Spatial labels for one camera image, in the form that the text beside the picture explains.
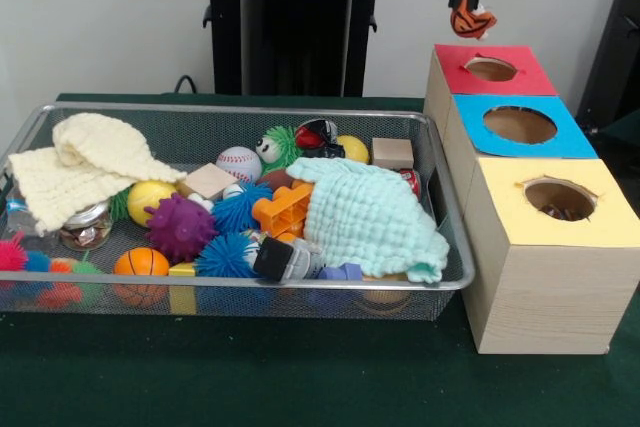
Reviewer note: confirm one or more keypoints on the orange striped tiger toy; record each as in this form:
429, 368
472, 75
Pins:
472, 23

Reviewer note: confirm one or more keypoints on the multicolour cartoon print cloth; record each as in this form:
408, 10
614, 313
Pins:
560, 212

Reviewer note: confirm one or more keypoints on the mint green cloth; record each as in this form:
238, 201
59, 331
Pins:
375, 215

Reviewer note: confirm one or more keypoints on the cream yellow cloth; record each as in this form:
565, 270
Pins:
90, 162

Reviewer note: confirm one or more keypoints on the shallow clear mesh bin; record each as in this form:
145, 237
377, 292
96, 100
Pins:
442, 247

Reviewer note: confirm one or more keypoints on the wooden box with three holes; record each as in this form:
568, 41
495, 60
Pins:
550, 287

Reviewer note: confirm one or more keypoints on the black chair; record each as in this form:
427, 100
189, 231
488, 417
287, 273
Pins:
615, 47

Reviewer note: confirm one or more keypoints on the small wooden cube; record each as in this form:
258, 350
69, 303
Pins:
392, 153

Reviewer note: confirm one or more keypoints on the yellow ball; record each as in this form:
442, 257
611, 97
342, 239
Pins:
148, 200
353, 149

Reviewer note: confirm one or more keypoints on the green spiky ball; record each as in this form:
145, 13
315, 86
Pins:
284, 145

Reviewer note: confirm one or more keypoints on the orange plastic toy brick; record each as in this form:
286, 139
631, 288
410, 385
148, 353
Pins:
283, 209

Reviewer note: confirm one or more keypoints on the white toy baseball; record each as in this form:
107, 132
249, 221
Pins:
237, 165

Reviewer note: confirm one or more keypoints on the orange toy basketball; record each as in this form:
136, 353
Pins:
141, 263

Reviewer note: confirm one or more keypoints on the pink spiky ball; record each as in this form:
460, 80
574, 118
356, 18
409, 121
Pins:
12, 253

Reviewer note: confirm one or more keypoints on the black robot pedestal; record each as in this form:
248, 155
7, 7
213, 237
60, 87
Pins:
290, 27

